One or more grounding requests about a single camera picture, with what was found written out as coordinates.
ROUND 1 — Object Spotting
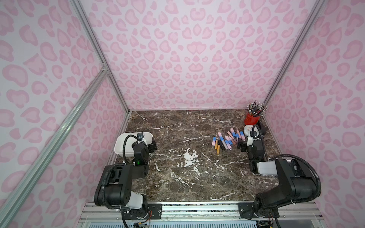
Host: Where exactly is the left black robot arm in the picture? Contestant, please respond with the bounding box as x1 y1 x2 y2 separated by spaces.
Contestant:
94 132 157 217

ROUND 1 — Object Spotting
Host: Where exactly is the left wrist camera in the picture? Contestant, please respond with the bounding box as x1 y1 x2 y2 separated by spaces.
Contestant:
137 132 145 142

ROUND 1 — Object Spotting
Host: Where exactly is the black object behind clock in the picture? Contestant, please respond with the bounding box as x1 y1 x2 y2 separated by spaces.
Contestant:
257 121 267 137

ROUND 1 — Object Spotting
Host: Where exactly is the red pen holder cup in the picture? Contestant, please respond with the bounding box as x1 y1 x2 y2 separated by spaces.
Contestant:
244 113 260 125

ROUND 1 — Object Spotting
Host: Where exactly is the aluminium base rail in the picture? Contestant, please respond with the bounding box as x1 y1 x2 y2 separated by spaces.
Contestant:
77 201 327 228

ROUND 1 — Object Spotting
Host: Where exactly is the white plastic storage box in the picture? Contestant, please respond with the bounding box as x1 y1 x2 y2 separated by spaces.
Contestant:
114 132 153 158

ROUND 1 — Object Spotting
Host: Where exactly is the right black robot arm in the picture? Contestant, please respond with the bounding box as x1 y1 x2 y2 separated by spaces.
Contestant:
238 125 321 220

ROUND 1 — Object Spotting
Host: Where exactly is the white round alarm clock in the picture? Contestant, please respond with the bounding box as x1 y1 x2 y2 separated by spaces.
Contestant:
243 125 259 137

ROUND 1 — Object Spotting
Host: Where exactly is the pink lip gloss tube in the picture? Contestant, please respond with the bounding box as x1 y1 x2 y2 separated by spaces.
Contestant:
227 131 237 145

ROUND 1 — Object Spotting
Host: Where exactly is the bundle of pens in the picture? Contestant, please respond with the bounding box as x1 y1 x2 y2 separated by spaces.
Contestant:
247 101 267 117

